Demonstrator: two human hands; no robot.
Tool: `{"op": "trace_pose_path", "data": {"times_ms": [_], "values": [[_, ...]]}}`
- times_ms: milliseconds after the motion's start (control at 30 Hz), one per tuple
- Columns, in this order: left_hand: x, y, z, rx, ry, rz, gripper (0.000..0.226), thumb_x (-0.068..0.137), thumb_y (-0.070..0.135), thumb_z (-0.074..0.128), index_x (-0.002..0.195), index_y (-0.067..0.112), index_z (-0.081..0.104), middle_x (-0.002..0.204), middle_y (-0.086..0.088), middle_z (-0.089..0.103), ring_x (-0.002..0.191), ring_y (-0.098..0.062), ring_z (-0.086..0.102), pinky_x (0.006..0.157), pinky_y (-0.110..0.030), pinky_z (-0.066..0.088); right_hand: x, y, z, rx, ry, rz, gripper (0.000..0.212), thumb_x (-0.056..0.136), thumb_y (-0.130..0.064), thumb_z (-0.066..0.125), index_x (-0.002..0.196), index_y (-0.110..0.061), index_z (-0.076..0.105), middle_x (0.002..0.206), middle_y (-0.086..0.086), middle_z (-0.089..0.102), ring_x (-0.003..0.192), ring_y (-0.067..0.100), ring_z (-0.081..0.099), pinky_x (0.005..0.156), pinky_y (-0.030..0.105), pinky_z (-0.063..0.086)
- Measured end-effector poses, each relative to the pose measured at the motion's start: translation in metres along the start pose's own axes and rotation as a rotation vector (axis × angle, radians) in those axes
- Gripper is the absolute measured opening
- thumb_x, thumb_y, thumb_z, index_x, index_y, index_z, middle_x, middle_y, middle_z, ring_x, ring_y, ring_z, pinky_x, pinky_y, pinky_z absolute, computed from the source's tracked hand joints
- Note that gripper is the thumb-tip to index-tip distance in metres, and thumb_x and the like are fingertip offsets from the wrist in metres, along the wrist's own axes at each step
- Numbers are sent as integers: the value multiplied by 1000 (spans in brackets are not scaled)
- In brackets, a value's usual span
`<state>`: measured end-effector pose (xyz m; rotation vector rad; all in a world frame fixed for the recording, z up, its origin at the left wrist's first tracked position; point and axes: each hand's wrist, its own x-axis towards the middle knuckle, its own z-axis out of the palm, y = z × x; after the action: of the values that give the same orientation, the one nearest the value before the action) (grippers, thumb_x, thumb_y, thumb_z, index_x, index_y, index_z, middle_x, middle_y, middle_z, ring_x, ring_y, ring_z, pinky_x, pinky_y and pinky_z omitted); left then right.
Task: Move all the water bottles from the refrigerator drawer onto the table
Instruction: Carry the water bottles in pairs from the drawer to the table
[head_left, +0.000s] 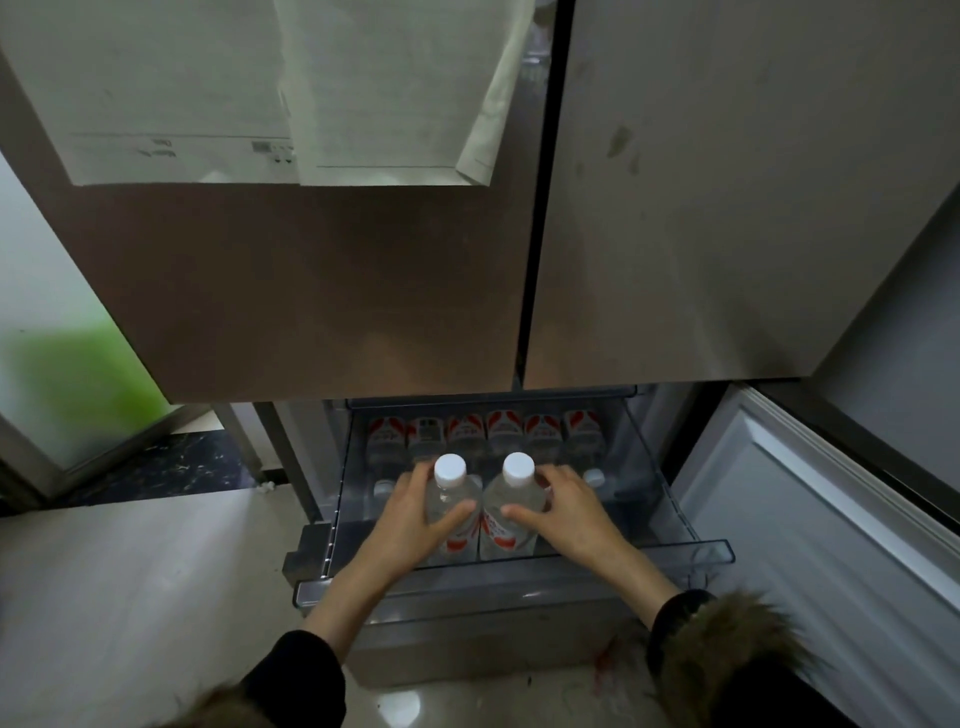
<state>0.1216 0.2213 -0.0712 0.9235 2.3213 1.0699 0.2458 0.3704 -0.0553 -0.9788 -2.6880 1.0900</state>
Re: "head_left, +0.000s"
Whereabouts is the person's right hand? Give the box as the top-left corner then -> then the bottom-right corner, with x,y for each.
500,463 -> 644,588

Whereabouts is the brown refrigerator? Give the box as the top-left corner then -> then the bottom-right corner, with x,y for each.
0,0 -> 960,728

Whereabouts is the person's left forearm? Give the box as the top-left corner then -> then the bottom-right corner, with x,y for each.
149,558 -> 399,728

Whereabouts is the clear water bottle red label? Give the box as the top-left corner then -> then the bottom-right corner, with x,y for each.
479,452 -> 553,562
423,453 -> 485,565

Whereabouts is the green object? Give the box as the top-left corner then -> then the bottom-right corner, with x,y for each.
11,322 -> 174,451

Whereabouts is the person's left hand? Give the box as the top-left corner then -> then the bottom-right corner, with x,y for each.
349,459 -> 480,595

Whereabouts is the group of water bottles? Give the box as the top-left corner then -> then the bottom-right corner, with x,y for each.
365,408 -> 610,500

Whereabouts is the white fridge door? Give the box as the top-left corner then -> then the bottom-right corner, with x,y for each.
667,382 -> 960,728

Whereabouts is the frosted glass door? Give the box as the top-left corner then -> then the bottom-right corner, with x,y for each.
0,404 -> 264,511
0,149 -> 215,500

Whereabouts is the person's right forearm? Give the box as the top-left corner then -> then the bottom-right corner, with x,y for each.
603,554 -> 856,728

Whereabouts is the clear plastic fridge drawer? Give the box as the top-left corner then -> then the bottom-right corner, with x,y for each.
292,389 -> 736,610

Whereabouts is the white lined paper sheet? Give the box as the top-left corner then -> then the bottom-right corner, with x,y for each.
0,0 -> 301,187

